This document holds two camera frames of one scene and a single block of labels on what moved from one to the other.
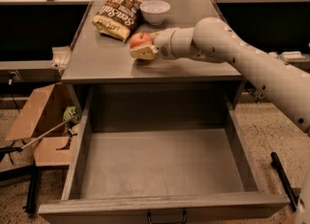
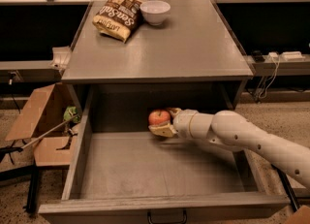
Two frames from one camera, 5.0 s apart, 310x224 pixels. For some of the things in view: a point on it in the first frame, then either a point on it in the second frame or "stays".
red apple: x=140 y=38 -> x=156 y=117
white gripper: x=163 y=44 -> x=182 y=122
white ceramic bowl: x=155 y=11 stays
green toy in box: x=70 y=112 stays
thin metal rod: x=23 y=146 stays
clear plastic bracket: x=61 y=57 stays
